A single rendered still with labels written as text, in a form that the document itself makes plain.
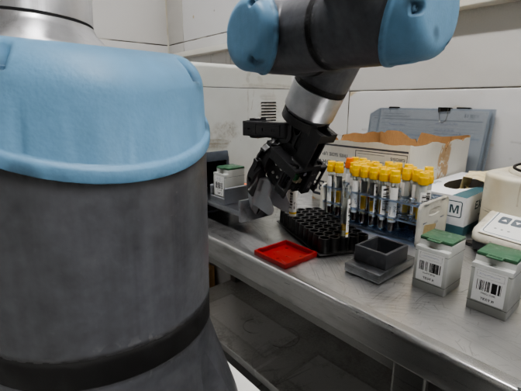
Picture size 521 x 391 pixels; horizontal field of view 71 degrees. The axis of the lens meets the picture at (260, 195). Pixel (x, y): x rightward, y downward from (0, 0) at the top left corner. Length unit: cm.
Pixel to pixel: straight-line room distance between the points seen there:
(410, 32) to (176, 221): 22
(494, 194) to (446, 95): 45
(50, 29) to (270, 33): 20
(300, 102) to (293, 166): 10
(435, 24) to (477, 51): 75
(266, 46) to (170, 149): 25
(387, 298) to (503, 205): 29
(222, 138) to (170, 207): 61
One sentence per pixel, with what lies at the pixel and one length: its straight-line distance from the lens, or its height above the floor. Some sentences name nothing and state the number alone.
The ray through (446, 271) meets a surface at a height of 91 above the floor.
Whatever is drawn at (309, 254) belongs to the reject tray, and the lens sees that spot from 56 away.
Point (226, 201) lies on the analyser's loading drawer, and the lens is 69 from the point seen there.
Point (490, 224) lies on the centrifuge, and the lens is 67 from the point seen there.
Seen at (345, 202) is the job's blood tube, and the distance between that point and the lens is 57.
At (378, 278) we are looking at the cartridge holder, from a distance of 50.
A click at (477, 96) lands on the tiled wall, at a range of 107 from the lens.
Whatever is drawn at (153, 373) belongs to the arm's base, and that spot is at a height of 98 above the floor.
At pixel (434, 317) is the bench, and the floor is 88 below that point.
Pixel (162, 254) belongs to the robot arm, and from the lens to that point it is 17.
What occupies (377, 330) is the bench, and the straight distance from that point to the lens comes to 44.
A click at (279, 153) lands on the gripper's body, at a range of 55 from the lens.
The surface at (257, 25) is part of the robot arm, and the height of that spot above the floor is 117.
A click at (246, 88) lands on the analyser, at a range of 81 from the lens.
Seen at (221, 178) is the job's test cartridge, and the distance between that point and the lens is 70.
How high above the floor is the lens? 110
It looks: 14 degrees down
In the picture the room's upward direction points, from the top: straight up
